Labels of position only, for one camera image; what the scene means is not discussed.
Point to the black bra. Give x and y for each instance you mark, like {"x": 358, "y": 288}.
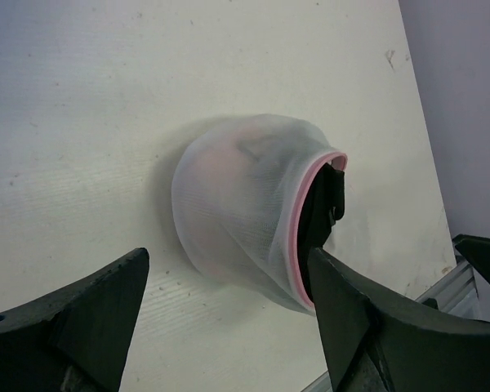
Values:
{"x": 323, "y": 206}

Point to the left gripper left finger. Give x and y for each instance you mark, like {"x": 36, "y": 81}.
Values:
{"x": 75, "y": 338}

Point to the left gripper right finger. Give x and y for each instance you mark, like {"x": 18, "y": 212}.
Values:
{"x": 392, "y": 339}

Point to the aluminium rail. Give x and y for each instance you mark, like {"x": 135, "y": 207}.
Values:
{"x": 433, "y": 302}

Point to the white mesh laundry bag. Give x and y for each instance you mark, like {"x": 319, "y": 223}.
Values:
{"x": 236, "y": 197}

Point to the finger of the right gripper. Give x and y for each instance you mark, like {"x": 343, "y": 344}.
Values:
{"x": 476, "y": 250}

